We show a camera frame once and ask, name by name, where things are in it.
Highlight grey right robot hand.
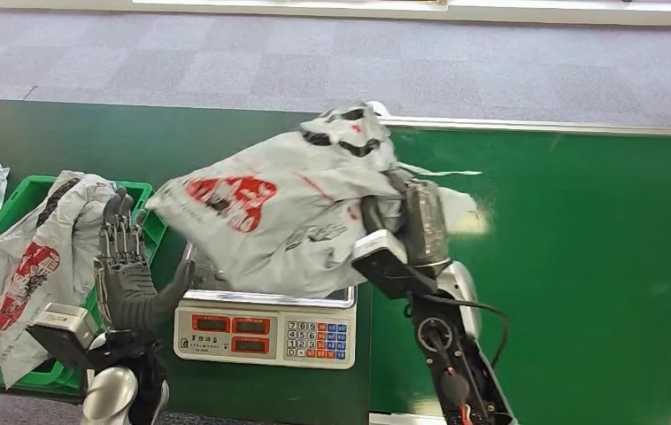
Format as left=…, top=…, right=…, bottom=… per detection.
left=361, top=178, right=452, bottom=277

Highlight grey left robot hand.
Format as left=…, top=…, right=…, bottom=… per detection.
left=93, top=186, right=197, bottom=342

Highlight grey package with city print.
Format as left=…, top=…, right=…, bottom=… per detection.
left=144, top=102, right=484, bottom=301

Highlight green plastic basket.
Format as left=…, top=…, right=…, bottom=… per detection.
left=0, top=174, right=170, bottom=398

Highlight grey package with red print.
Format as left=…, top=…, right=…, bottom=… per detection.
left=0, top=170, right=118, bottom=390

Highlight white scale with steel pan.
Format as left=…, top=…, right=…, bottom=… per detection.
left=172, top=239, right=359, bottom=371

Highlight dark green table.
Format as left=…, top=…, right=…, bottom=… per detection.
left=0, top=98, right=397, bottom=425

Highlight bright green conveyor belt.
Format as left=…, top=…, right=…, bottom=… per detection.
left=368, top=125, right=671, bottom=425

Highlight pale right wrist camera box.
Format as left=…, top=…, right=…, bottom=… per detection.
left=351, top=228, right=440, bottom=301

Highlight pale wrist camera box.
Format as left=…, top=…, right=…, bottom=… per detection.
left=351, top=228, right=440, bottom=301
left=26, top=302, right=100, bottom=372

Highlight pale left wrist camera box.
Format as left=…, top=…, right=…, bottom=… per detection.
left=26, top=302, right=100, bottom=372

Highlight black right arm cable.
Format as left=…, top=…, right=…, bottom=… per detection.
left=410, top=291, right=512, bottom=372

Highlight silver conveyor side rail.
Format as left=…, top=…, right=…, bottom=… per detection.
left=378, top=114, right=671, bottom=138

